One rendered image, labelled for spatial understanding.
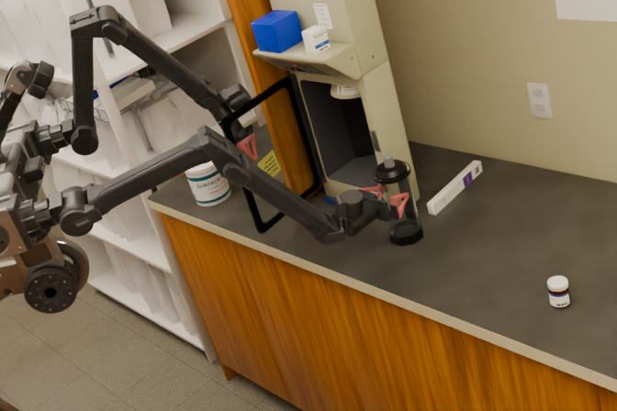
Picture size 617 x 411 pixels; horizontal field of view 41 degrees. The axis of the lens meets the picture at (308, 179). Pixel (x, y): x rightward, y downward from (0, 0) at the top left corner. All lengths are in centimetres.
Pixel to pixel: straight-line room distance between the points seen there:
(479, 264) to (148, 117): 168
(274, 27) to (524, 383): 116
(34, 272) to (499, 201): 134
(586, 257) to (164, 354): 226
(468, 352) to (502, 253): 29
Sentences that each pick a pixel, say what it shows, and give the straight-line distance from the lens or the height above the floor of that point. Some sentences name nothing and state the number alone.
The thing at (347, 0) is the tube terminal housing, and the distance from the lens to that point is 229.
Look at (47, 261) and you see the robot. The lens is 241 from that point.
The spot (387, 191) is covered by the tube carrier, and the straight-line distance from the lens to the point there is 232.
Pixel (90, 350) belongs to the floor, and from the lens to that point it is 422.
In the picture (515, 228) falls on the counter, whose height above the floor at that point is 94.
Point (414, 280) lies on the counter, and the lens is 227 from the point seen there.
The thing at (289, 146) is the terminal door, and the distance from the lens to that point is 260.
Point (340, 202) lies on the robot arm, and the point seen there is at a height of 119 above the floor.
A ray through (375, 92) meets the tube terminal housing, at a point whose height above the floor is 135.
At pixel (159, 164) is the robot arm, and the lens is 199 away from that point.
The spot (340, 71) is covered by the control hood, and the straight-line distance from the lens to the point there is 229.
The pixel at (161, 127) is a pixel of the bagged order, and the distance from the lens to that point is 348.
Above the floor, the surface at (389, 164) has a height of 119.
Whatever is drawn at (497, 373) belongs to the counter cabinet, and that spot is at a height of 76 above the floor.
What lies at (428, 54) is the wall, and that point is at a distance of 278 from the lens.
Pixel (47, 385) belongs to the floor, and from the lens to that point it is 415.
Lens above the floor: 226
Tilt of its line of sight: 27 degrees down
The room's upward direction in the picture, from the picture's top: 17 degrees counter-clockwise
